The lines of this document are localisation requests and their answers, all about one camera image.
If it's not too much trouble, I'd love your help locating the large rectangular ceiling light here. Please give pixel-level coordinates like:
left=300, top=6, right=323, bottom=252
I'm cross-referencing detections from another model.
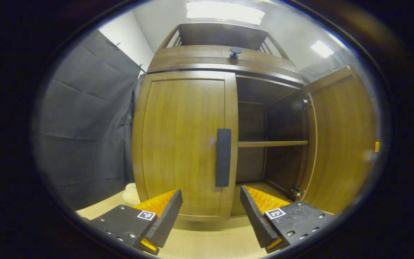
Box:
left=186, top=1, right=266, bottom=26

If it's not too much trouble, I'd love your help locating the small ceiling light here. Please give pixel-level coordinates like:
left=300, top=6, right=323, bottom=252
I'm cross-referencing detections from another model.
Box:
left=310, top=40, right=335, bottom=58

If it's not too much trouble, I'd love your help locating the wooden double-door shoe cabinet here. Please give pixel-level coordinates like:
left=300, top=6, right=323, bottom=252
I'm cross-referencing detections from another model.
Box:
left=147, top=22, right=310, bottom=218

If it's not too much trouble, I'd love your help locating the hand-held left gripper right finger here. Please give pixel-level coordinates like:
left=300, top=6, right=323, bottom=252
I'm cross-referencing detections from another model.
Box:
left=240, top=185, right=337, bottom=254

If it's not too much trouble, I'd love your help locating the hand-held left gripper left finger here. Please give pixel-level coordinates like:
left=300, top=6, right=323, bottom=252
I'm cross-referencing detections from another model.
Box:
left=88, top=189, right=184, bottom=256

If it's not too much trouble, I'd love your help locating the wooden shoe cabinet door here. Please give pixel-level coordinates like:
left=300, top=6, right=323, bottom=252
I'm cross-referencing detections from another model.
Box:
left=132, top=70, right=239, bottom=222
left=298, top=64, right=377, bottom=215

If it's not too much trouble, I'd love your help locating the wooden inner shelf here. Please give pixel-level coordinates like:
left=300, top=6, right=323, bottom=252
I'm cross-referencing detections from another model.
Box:
left=238, top=140, right=308, bottom=148

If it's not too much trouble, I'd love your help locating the white crumpled cloth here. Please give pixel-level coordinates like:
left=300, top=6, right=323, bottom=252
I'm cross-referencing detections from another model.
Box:
left=122, top=183, right=141, bottom=206

